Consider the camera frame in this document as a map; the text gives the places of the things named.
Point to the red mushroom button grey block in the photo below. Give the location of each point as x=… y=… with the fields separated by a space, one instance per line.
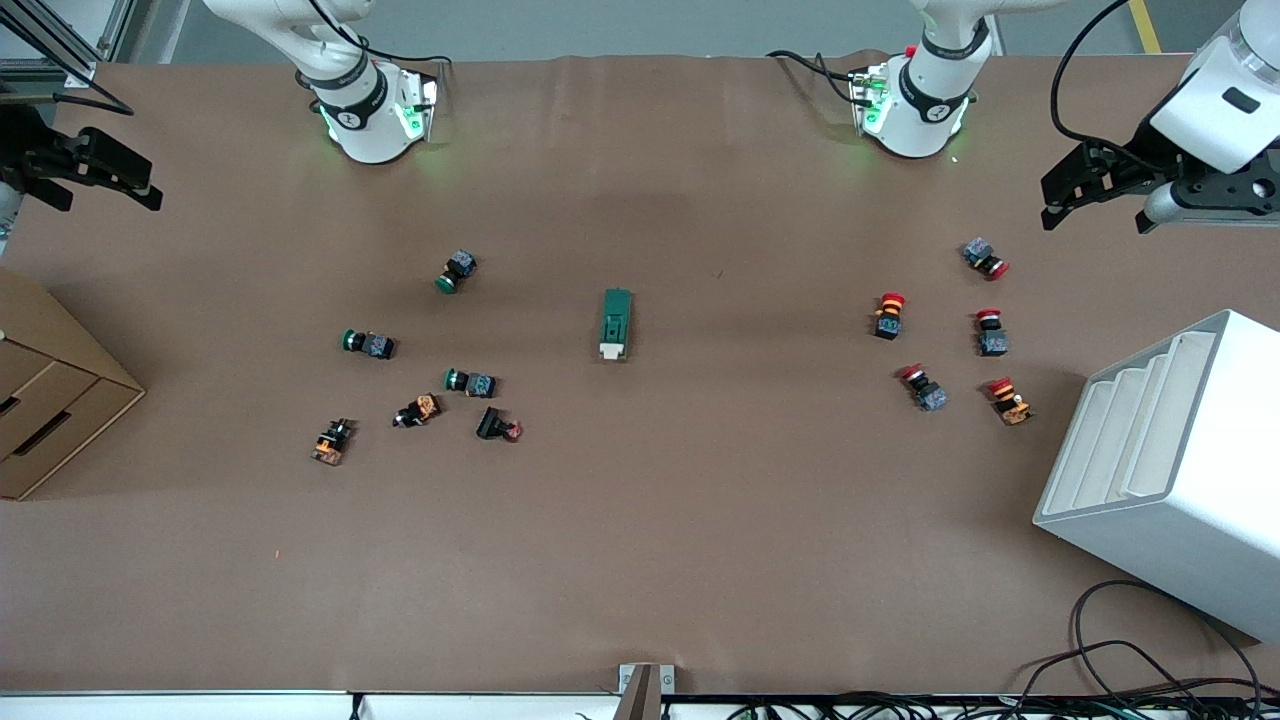
x=982 y=255
x=991 y=338
x=927 y=390

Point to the orange block push button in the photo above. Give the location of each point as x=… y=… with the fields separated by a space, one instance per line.
x=420 y=409
x=332 y=443

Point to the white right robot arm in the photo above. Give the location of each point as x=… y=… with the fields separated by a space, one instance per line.
x=365 y=120

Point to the white table edge rail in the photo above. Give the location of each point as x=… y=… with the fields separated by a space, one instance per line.
x=200 y=708

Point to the red button orange block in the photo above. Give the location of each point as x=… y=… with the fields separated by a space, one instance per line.
x=1010 y=402

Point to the green push button switch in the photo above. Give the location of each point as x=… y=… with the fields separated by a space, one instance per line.
x=458 y=270
x=372 y=345
x=475 y=383

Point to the white stepped storage rack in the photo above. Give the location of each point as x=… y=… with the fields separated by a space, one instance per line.
x=1200 y=470

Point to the aluminium frame profile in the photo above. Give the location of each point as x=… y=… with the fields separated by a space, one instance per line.
x=80 y=72

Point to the black switch with red lamp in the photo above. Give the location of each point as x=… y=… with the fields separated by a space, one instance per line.
x=493 y=424

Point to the green load switch white lever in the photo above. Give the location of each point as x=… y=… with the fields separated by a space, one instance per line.
x=615 y=320

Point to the brown paper table cover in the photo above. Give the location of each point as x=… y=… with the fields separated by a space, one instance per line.
x=700 y=550

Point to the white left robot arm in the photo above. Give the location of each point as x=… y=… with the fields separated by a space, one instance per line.
x=925 y=100

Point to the brown cardboard drawer box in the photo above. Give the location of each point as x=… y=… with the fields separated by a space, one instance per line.
x=50 y=390

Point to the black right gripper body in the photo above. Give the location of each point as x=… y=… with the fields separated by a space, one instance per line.
x=28 y=153

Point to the metal bracket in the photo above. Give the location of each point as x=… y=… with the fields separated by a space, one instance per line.
x=645 y=690

